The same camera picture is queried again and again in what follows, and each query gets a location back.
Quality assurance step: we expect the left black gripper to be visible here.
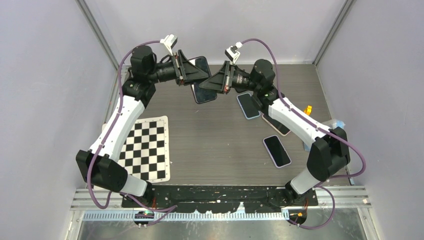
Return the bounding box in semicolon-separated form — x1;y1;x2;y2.
148;50;209;87

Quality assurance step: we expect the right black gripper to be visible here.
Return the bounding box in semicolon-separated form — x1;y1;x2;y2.
199;62;260;96

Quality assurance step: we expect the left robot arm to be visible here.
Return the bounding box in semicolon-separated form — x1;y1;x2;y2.
75;44;210;207

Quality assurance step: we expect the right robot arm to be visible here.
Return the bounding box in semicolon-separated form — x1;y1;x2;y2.
199;59;351;205

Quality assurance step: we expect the phone with blue case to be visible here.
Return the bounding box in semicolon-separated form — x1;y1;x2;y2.
236;92;261;120

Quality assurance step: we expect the phone with pink case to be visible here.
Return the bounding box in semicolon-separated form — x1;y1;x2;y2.
261;114;291;136

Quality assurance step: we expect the phone with lilac case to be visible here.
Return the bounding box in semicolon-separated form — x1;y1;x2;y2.
262;135;292;169

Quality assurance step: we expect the checkerboard calibration mat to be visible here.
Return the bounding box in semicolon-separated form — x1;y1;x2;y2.
118;115;171;183

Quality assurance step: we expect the yellow plastic tool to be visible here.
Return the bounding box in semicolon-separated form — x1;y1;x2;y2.
303;105;313;116

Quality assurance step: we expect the blue plastic bag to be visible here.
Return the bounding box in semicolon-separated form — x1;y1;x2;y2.
322;119;346;130

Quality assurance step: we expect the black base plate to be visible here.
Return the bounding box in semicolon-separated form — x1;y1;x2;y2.
121;185;318;214

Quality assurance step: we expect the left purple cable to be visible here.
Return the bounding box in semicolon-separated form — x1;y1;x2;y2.
85;40;178;227

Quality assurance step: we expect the purple cable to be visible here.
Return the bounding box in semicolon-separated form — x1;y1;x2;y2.
85;40;178;227
241;38;367;231

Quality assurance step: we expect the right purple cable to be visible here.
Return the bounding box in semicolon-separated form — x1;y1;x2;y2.
241;38;367;231

